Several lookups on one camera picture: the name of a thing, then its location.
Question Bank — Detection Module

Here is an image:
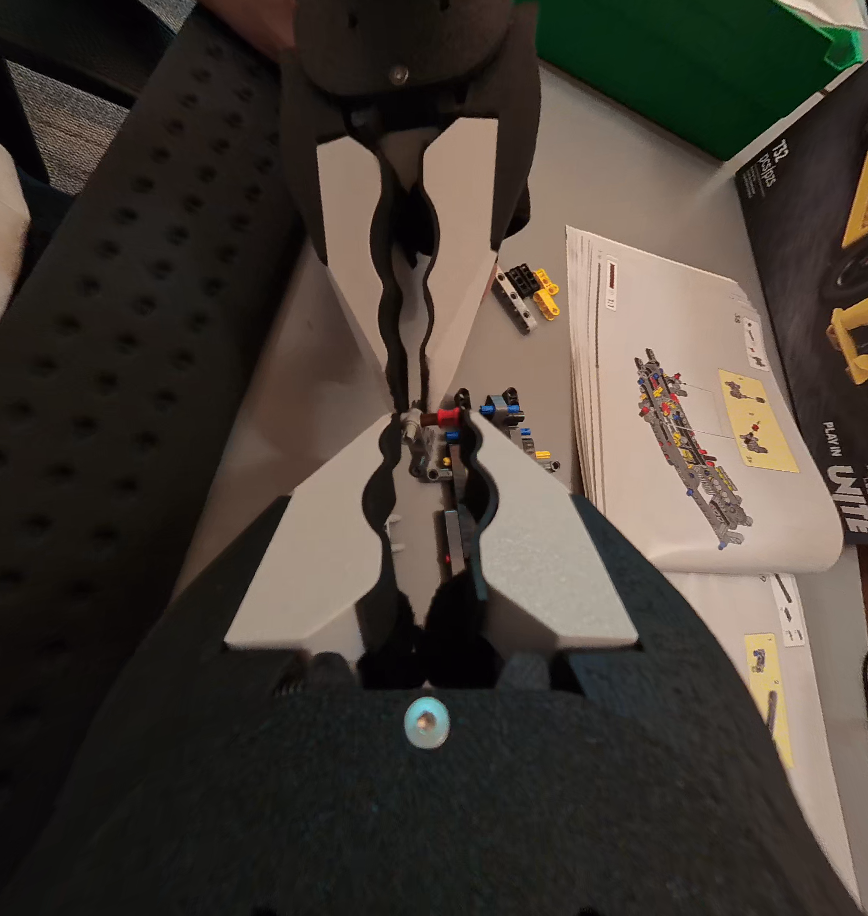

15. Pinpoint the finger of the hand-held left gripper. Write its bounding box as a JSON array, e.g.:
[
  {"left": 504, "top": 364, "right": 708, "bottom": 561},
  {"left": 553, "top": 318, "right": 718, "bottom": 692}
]
[
  {"left": 411, "top": 118, "right": 500, "bottom": 410},
  {"left": 315, "top": 138, "right": 411, "bottom": 410}
]

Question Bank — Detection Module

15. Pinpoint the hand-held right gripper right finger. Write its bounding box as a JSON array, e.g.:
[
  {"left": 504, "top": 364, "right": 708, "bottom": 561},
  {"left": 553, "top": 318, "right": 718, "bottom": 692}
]
[{"left": 427, "top": 411, "right": 638, "bottom": 668}]

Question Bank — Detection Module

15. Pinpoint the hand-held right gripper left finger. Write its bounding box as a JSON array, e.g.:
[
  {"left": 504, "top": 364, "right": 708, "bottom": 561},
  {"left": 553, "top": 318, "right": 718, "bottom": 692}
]
[{"left": 225, "top": 411, "right": 424, "bottom": 674}]

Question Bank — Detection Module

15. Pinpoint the lego car chassis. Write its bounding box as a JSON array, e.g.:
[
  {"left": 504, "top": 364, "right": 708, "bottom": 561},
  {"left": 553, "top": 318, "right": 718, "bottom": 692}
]
[{"left": 405, "top": 386, "right": 560, "bottom": 581}]

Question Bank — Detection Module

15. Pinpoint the grey lego beam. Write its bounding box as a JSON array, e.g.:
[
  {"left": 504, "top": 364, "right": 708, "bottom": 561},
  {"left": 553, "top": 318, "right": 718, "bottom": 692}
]
[{"left": 491, "top": 271, "right": 538, "bottom": 334}]

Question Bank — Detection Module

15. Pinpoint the lego instruction booklet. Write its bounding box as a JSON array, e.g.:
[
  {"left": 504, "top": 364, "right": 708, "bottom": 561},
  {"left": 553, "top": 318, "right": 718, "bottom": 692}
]
[{"left": 566, "top": 225, "right": 864, "bottom": 910}]

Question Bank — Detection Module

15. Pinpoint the lego set box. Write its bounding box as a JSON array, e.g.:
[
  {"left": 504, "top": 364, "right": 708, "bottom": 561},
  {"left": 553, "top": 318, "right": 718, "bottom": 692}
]
[{"left": 734, "top": 43, "right": 868, "bottom": 546}]

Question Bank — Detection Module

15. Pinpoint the green plastic bin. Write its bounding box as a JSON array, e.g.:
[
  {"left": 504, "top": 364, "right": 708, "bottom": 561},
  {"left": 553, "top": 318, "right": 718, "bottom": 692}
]
[{"left": 534, "top": 0, "right": 864, "bottom": 162}]

